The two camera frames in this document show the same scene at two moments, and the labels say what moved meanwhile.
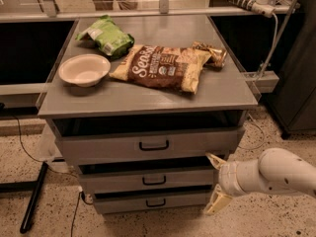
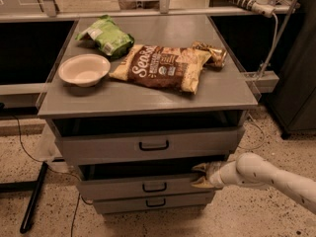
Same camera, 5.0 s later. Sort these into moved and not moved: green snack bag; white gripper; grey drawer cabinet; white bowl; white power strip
Moved: white gripper
Not moved: white bowl; green snack bag; white power strip; grey drawer cabinet
